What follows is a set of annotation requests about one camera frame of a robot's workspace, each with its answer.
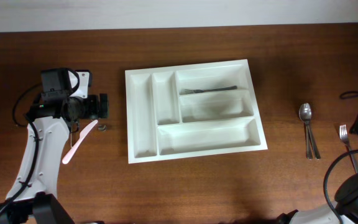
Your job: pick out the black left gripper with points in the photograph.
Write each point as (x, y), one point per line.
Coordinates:
(94, 112)

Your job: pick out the steel fork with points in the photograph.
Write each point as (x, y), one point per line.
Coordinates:
(343, 135)
(194, 91)

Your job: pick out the steel spoon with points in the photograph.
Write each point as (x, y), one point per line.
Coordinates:
(304, 116)
(313, 142)

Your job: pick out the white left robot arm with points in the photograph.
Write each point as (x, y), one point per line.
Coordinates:
(55, 131)

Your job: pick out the small steel teaspoon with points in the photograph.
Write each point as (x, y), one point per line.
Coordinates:
(102, 127)

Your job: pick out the white plastic knife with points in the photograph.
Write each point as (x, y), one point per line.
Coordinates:
(69, 155)

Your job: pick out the white cutlery tray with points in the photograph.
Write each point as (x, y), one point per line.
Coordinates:
(164, 124)

